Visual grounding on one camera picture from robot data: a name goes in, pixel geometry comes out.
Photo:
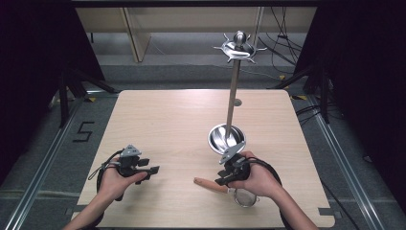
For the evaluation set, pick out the metal floor rail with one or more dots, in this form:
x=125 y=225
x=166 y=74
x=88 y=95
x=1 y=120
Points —
x=344 y=166
x=41 y=166

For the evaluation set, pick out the black tripod stand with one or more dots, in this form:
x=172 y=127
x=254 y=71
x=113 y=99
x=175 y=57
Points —
x=65 y=96
x=322 y=92

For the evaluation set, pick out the round grey table cap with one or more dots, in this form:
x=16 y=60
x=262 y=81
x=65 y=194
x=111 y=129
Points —
x=237 y=102

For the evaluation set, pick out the person's right hand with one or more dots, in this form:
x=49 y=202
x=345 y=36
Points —
x=260 y=179

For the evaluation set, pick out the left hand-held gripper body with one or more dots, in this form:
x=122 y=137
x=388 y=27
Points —
x=129 y=163

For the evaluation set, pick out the metal utensil hanging stand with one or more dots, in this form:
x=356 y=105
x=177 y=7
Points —
x=232 y=96

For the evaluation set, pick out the light wooden cabinet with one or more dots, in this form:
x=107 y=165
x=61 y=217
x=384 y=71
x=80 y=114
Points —
x=137 y=35

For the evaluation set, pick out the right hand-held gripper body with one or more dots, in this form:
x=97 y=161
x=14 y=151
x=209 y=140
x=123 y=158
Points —
x=236 y=164

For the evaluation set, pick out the dark curtain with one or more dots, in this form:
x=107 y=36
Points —
x=364 y=80
x=35 y=57

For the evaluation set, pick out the person's left hand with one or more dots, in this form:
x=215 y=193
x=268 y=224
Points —
x=115 y=184

